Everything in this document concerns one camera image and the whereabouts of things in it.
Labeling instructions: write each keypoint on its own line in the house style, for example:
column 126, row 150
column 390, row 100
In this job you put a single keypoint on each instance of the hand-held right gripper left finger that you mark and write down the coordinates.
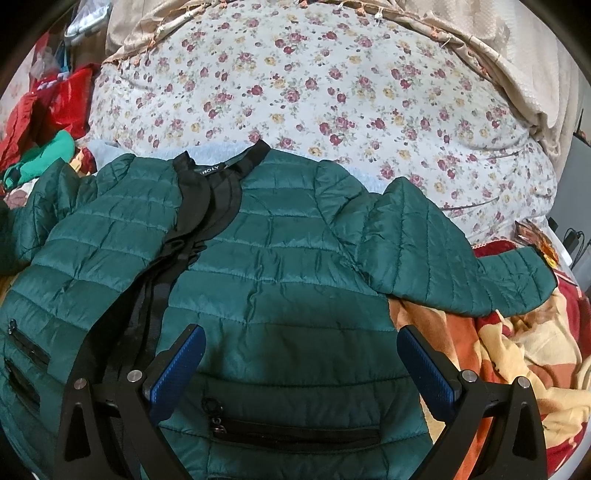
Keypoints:
column 182, row 364

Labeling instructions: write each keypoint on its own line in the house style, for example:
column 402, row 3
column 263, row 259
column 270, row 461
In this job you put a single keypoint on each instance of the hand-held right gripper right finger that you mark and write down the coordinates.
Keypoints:
column 422, row 364

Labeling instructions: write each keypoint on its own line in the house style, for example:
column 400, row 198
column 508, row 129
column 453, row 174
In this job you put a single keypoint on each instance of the green puffer jacket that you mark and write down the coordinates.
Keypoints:
column 277, row 258

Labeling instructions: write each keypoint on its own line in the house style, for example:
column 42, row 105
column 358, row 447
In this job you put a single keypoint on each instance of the red orange patterned blanket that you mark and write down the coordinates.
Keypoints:
column 531, row 332

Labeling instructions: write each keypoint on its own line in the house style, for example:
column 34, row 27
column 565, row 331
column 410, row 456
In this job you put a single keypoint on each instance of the colourful snack packet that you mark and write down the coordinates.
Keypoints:
column 542, row 249

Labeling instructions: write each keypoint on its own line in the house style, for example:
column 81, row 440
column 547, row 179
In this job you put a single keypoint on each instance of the black power adapter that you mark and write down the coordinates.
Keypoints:
column 575, row 240

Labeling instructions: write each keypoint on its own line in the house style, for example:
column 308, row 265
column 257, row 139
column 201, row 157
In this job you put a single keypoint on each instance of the light blue knit cloth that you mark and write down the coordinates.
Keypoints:
column 106, row 154

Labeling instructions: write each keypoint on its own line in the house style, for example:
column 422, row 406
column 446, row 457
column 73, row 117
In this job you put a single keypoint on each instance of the bright green cloth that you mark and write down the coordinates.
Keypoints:
column 55, row 147

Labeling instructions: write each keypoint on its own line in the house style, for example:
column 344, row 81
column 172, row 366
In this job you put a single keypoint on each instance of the red cloth pile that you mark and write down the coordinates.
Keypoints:
column 69, row 101

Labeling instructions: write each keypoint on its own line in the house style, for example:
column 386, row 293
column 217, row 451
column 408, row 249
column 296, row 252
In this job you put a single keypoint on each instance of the floral quilt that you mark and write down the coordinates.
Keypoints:
column 323, row 83

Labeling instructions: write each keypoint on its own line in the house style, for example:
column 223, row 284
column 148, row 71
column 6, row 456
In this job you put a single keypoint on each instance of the beige fringed bedspread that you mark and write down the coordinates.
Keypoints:
column 508, row 55

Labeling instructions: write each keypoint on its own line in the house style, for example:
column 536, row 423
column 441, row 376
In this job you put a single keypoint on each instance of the silver plastic bag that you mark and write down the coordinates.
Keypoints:
column 81, row 27

